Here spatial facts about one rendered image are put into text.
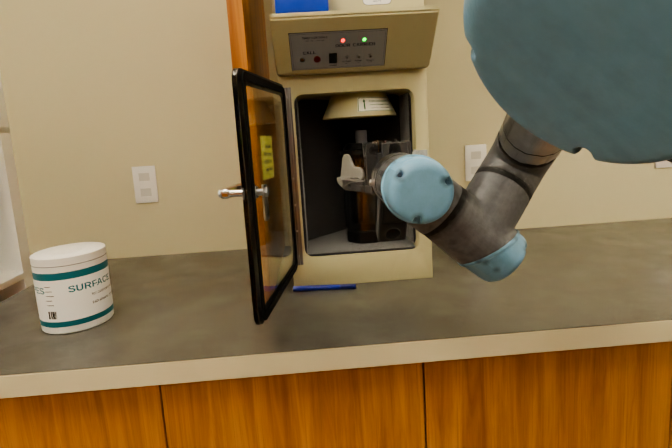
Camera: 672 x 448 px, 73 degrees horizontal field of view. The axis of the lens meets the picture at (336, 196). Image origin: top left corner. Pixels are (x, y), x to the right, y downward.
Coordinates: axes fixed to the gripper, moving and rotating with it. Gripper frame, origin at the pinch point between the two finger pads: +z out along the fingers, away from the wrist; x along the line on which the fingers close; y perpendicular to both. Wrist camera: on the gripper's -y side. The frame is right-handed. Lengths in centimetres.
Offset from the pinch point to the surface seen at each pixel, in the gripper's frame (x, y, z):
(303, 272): 15.9, -21.6, 16.0
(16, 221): 103, -11, 55
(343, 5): 3.3, 35.5, 15.7
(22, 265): 103, -25, 54
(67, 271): 59, -13, 0
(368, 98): -1.3, 16.3, 18.8
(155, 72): 58, 31, 58
